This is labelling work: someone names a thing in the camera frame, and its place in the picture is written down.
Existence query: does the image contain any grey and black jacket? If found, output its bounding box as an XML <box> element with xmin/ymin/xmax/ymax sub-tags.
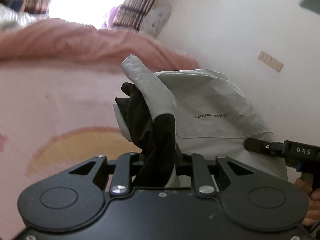
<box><xmin>114</xmin><ymin>55</ymin><xmax>287</xmax><ymax>187</ymax></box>

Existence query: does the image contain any person's right hand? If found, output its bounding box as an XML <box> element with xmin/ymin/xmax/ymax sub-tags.
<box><xmin>295</xmin><ymin>176</ymin><xmax>320</xmax><ymax>226</ymax></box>

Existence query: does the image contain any pink cartoon fleece blanket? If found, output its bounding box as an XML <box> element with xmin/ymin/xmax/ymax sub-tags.
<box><xmin>1</xmin><ymin>60</ymin><xmax>137</xmax><ymax>239</ymax></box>

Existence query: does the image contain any patterned grey pillow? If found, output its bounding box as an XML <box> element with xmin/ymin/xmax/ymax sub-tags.
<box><xmin>140</xmin><ymin>5</ymin><xmax>171</xmax><ymax>37</ymax></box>

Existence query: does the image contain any salmon pink duvet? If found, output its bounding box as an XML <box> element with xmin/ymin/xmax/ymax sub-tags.
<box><xmin>1</xmin><ymin>19</ymin><xmax>199</xmax><ymax>72</ymax></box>

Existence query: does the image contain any right striped curtain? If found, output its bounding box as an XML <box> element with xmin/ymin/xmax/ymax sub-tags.
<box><xmin>110</xmin><ymin>0</ymin><xmax>167</xmax><ymax>31</ymax></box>

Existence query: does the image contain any white crumpled sheet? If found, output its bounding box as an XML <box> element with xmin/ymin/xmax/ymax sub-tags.
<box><xmin>0</xmin><ymin>4</ymin><xmax>48</xmax><ymax>31</ymax></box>

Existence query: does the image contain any white wall socket strip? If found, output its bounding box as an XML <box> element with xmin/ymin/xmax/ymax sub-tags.
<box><xmin>258</xmin><ymin>51</ymin><xmax>284</xmax><ymax>72</ymax></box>

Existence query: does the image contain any green wall object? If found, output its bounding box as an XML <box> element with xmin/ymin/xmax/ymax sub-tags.
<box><xmin>299</xmin><ymin>0</ymin><xmax>320</xmax><ymax>15</ymax></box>

